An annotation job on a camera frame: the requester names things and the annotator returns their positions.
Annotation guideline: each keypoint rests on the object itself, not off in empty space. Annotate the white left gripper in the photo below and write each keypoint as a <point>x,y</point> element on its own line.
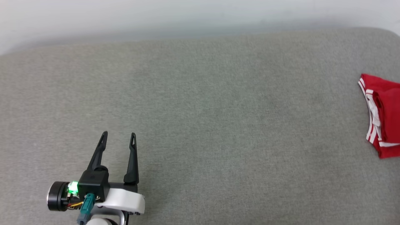
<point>128,200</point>

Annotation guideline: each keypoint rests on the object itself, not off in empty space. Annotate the grey fabric sofa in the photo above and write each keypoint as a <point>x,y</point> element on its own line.
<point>218,125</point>

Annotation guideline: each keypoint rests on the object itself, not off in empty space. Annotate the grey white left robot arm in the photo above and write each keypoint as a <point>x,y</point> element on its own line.
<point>100,222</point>

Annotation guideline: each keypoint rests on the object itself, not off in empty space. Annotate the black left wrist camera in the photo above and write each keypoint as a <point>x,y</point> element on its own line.
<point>93,184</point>

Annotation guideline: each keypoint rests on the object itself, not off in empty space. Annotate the red and white t-shirt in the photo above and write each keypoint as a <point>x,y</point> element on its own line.
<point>389,109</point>

